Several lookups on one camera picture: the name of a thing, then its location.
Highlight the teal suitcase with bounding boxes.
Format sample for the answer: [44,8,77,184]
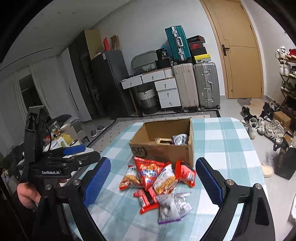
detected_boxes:
[165,25,192,63]

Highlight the white purple snack bag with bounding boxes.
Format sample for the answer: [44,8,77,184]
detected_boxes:
[171,133,189,146]

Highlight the wooden door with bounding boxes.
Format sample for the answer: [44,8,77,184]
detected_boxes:
[201,1,263,98]

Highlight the red chips bag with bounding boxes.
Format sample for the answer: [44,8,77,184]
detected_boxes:
[134,157,165,190]

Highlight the silver snack bag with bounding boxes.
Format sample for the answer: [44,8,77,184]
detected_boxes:
[156,192,192,225]

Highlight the beige suitcase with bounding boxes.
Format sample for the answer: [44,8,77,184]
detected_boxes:
[173,63,199,109]

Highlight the black bag on floor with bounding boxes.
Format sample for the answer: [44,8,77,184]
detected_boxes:
[273,138,296,180]

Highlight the white curtain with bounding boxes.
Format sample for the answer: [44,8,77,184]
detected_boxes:
[1,56,78,156]

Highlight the small red snack bag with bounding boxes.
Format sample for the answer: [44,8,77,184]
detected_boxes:
[175,161,197,188]

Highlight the red wafer pack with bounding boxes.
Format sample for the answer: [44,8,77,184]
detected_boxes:
[133,186,159,214]

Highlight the white noodle snack bag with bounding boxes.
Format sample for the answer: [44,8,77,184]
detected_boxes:
[153,163,178,195]

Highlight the checkered blue tablecloth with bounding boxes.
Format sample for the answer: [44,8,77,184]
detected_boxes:
[89,117,265,240]

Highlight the striped laundry basket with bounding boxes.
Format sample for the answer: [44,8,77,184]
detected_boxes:
[137,87,159,115]

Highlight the brown cardboard box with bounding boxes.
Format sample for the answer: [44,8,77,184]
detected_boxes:
[129,118,195,167]

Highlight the stacked shoe boxes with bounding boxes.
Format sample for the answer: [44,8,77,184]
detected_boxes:
[187,35,211,64]

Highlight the white drawer desk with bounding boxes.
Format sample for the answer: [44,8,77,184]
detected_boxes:
[120,67,181,109]

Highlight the small cardboard box on floor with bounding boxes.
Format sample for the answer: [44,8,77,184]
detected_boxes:
[274,111,291,130]

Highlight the shoe rack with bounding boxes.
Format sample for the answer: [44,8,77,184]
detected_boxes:
[275,45,295,130]

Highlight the person's left hand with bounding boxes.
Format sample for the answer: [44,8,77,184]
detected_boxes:
[17,183,41,209]

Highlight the silver suitcase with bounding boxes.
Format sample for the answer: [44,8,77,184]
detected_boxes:
[193,62,220,109]

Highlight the oval mirror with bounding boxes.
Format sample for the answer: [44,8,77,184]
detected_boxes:
[131,50,158,69]

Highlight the dark refrigerator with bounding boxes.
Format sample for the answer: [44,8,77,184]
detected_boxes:
[91,50,134,118]

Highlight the white kettle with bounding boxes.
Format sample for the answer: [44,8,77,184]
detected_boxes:
[43,137,69,152]

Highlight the grey slippers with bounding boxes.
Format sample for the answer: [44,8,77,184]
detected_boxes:
[90,125,106,138]

